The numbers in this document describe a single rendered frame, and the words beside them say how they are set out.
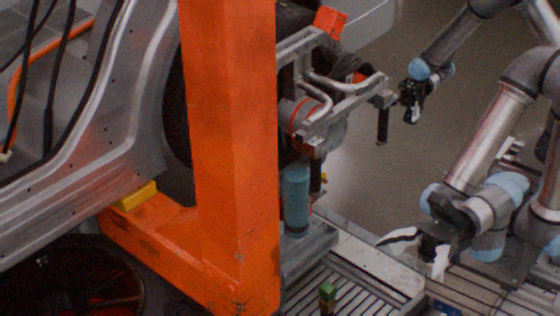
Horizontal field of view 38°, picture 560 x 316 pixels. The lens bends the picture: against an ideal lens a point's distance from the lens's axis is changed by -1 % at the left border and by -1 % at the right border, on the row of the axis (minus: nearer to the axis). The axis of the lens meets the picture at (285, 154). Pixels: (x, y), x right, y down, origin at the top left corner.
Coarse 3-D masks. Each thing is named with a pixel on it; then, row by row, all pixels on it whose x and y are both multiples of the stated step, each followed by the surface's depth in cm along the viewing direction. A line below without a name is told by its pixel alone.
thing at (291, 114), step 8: (304, 96) 267; (280, 104) 268; (288, 104) 265; (296, 104) 264; (304, 104) 264; (312, 104) 263; (320, 104) 264; (280, 112) 268; (288, 112) 265; (296, 112) 263; (304, 112) 262; (312, 112) 261; (280, 120) 267; (288, 120) 265; (296, 120) 263; (344, 120) 263; (288, 128) 266; (296, 128) 263; (328, 128) 257; (336, 128) 261; (344, 128) 265; (320, 136) 258; (328, 136) 259; (336, 136) 263; (344, 136) 267; (328, 144) 261; (336, 144) 265; (328, 152) 264
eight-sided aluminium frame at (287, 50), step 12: (300, 36) 259; (312, 36) 257; (324, 36) 261; (276, 48) 252; (288, 48) 252; (300, 48) 254; (312, 48) 259; (324, 48) 272; (336, 48) 269; (276, 60) 247; (288, 60) 252; (336, 96) 289; (348, 96) 287; (324, 156) 291
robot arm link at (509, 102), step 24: (552, 48) 183; (504, 72) 190; (528, 72) 184; (504, 96) 188; (528, 96) 186; (480, 120) 191; (504, 120) 187; (480, 144) 188; (456, 168) 191; (480, 168) 189; (456, 192) 190; (432, 216) 193
